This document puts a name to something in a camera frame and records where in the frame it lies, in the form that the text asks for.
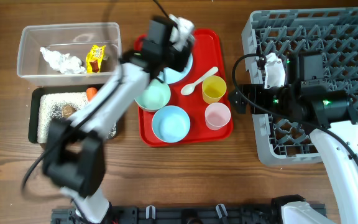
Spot green bowl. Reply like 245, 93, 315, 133
135, 79, 171, 112

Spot blue bowl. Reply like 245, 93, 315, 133
152, 105, 191, 143

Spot yellow snack wrapper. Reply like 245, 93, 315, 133
85, 45, 106, 73

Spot orange carrot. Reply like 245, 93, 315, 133
86, 87, 98, 101

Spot white tissue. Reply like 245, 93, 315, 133
40, 47, 86, 74

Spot brown food lump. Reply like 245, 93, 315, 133
62, 105, 76, 119

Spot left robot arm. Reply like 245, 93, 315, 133
41, 39, 194, 223

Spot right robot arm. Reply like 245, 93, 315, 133
228, 51, 358, 223

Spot grey dishwasher rack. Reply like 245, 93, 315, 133
241, 7, 358, 166

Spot black waste tray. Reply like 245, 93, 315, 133
28, 85, 119, 144

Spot light blue plate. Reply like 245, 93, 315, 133
158, 54, 193, 84

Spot white plastic spoon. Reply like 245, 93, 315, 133
180, 67, 219, 96

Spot pink plastic cup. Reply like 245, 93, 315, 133
204, 103, 231, 131

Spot yellow plastic cup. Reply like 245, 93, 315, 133
202, 75, 227, 104

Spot red plastic tray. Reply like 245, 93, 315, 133
138, 29, 233, 147

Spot clear plastic bin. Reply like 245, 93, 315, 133
17, 22, 122, 86

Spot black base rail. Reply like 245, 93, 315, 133
50, 204, 278, 224

